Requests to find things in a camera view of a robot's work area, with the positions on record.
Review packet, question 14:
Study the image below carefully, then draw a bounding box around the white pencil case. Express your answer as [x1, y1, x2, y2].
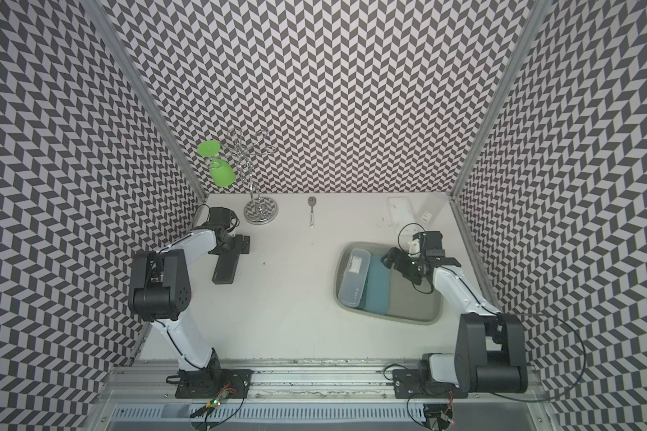
[387, 197, 420, 237]

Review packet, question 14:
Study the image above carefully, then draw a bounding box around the black pencil case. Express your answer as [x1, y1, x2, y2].
[212, 249, 241, 285]

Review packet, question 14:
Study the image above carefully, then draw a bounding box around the light blue ribbed pencil case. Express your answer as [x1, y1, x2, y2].
[364, 254, 391, 315]

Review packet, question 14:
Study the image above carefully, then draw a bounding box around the grey-green plastic storage box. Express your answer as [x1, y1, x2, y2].
[334, 242, 443, 325]

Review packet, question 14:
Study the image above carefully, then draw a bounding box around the clear frosted pencil case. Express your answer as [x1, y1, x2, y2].
[337, 248, 371, 308]

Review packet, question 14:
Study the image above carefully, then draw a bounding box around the dark green pencil case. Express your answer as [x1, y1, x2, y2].
[356, 295, 373, 312]

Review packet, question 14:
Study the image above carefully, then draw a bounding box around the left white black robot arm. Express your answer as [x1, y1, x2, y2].
[128, 207, 251, 381]

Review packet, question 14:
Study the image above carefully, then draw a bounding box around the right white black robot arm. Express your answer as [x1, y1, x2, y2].
[381, 231, 528, 393]

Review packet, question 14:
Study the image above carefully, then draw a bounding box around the chrome cup holder stand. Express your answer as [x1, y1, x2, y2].
[226, 128, 279, 226]

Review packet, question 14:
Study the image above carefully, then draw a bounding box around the green plastic goblet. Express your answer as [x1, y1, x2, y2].
[197, 140, 237, 188]

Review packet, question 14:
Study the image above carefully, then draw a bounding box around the metal spoon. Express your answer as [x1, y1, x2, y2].
[307, 196, 317, 229]

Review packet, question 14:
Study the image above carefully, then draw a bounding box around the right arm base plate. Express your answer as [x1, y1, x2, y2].
[391, 368, 468, 400]

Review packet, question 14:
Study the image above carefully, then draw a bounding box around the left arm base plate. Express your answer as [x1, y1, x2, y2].
[175, 369, 253, 400]

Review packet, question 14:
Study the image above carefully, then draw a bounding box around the aluminium rail frame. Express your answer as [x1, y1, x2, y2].
[84, 359, 560, 430]

